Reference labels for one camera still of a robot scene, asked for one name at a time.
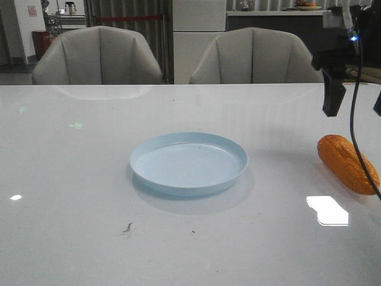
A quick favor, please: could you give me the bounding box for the right beige leather chair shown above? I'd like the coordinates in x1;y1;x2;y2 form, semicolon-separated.
189;27;323;84

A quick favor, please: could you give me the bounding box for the black cable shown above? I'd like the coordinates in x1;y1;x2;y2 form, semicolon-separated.
349;8;381;201

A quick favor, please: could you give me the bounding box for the left beige leather chair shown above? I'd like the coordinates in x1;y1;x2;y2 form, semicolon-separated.
32;26;162;85

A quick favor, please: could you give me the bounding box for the orange toy corn cob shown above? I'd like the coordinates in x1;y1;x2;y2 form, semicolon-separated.
317;134;376;195

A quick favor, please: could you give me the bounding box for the white cabinet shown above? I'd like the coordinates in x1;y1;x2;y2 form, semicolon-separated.
172;0;226;84

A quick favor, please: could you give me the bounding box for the red barrier belt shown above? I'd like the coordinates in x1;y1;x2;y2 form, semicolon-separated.
95;14;163;22

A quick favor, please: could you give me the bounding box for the beige leather chair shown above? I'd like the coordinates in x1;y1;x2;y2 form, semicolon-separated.
189;27;323;84
32;26;162;85

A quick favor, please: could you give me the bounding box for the tan cushion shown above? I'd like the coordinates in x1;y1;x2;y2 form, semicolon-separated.
346;67;381;84

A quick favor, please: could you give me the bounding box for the fruit bowl on counter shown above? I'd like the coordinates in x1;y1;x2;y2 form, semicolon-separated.
294;0;321;11

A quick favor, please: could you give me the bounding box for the dark counter with white top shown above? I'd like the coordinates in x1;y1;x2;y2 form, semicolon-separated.
226;11;336;52

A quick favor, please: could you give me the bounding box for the red bin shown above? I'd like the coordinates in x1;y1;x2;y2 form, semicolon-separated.
32;30;51;60

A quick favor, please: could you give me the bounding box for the light blue round plate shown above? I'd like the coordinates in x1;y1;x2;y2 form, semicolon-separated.
130;132;248;197

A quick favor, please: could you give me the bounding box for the pink wall notice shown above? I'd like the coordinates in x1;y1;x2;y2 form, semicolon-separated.
27;5;37;17

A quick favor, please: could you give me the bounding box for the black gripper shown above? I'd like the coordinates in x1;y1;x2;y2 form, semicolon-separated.
311;5;381;117

